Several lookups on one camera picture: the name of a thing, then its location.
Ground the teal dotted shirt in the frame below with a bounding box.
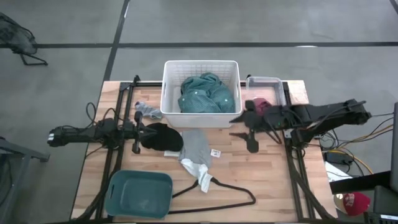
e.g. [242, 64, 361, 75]
[177, 72, 236, 114]

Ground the teal plastic bin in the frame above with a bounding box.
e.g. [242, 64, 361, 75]
[104, 169, 174, 220]

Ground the yellow floor cable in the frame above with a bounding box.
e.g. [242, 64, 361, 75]
[328, 148, 374, 175]

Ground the black power brick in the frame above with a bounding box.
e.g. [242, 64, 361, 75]
[324, 151, 354, 166]

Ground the black side desk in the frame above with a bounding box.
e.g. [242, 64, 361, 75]
[328, 170, 398, 195]

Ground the white plastic laundry basket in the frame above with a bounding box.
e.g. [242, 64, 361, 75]
[159, 60, 243, 129]

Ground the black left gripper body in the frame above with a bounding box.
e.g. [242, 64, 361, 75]
[123, 122, 140, 144]

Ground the maroon cloth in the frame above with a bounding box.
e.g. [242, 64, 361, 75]
[252, 97, 272, 116]

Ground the black clothes hanger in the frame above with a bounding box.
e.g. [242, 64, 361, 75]
[167, 177, 257, 216]

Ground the black aluminium table frame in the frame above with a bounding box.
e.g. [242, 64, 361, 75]
[73, 74, 340, 223]

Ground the grey striped sock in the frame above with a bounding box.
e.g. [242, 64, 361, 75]
[134, 101, 164, 121]

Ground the grey cloth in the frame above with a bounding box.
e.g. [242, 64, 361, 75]
[178, 128, 214, 169]

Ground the grey monitor edge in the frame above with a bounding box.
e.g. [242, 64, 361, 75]
[389, 101, 398, 194]

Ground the white cloth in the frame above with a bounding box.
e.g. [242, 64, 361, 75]
[180, 157, 214, 194]

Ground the white paper sheet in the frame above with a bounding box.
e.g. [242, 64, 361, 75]
[324, 161, 353, 183]

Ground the clear plastic bin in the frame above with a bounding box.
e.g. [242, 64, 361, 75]
[245, 76, 287, 108]

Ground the grey metal stand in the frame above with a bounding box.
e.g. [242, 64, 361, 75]
[0, 136, 51, 224]

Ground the black beanie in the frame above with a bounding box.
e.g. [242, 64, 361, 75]
[141, 122, 185, 152]

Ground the red baseball cap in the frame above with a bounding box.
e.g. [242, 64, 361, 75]
[334, 191, 371, 217]

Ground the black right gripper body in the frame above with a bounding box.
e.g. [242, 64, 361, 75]
[259, 105, 300, 130]

